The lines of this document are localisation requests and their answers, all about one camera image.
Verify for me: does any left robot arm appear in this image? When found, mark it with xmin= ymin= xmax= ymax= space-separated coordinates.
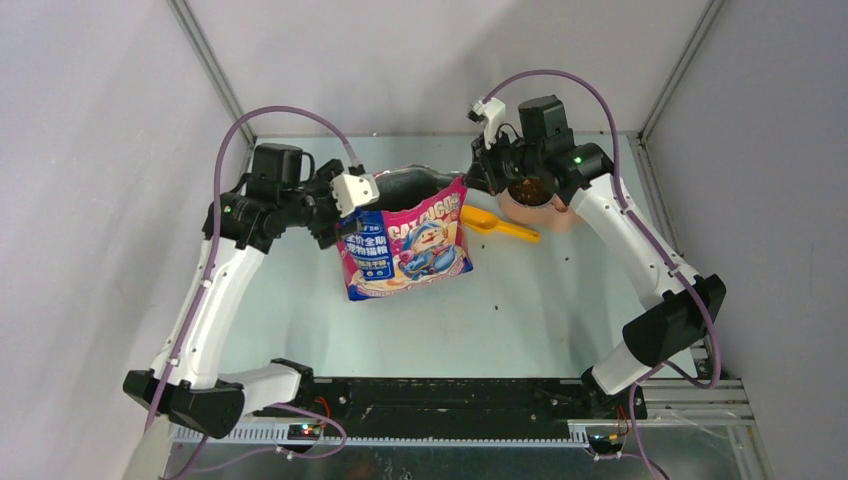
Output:
xmin=122 ymin=143 xmax=347 ymax=439

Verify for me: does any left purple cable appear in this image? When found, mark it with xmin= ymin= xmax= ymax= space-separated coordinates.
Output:
xmin=142 ymin=105 xmax=364 ymax=478

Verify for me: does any left electronics board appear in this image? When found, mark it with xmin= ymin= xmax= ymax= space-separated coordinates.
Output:
xmin=286 ymin=423 xmax=323 ymax=442

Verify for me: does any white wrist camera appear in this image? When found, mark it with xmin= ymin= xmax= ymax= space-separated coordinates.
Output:
xmin=330 ymin=173 xmax=380 ymax=218
xmin=467 ymin=97 xmax=506 ymax=150

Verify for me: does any left steel bowl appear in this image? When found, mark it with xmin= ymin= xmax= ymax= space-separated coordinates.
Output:
xmin=506 ymin=177 xmax=556 ymax=209

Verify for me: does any purple cable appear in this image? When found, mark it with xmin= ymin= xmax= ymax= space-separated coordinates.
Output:
xmin=480 ymin=69 xmax=723 ymax=480
xmin=142 ymin=105 xmax=364 ymax=478

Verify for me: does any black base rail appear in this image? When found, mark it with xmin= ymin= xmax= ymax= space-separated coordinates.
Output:
xmin=254 ymin=377 xmax=647 ymax=442

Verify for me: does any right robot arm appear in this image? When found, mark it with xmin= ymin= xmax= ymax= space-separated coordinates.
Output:
xmin=464 ymin=95 xmax=726 ymax=418

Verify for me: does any yellow plastic scoop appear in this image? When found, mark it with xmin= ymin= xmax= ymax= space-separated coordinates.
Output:
xmin=460 ymin=205 xmax=541 ymax=244

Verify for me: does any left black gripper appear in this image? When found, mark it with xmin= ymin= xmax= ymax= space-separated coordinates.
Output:
xmin=280 ymin=160 xmax=365 ymax=249

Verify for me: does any brown pet food kibble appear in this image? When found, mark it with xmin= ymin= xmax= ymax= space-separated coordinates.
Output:
xmin=508 ymin=177 xmax=552 ymax=205

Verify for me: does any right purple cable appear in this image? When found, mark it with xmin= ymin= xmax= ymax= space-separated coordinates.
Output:
xmin=480 ymin=69 xmax=723 ymax=480

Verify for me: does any right electronics board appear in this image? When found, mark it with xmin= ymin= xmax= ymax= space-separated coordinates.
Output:
xmin=586 ymin=434 xmax=626 ymax=461

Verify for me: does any pink double bowl stand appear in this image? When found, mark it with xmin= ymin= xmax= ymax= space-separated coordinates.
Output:
xmin=496 ymin=179 xmax=582 ymax=233

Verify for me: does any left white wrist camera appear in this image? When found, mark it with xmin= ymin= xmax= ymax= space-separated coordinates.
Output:
xmin=330 ymin=173 xmax=380 ymax=218

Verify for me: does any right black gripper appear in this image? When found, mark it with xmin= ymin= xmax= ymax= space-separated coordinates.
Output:
xmin=463 ymin=126 xmax=545 ymax=196

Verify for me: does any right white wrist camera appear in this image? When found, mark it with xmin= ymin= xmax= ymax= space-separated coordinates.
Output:
xmin=467 ymin=97 xmax=506 ymax=150

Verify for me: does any electronics board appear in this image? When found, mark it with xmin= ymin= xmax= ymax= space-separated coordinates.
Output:
xmin=586 ymin=434 xmax=626 ymax=461
xmin=286 ymin=423 xmax=323 ymax=442

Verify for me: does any colourful pet food bag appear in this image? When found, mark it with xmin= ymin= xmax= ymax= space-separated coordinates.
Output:
xmin=337 ymin=165 xmax=473 ymax=301

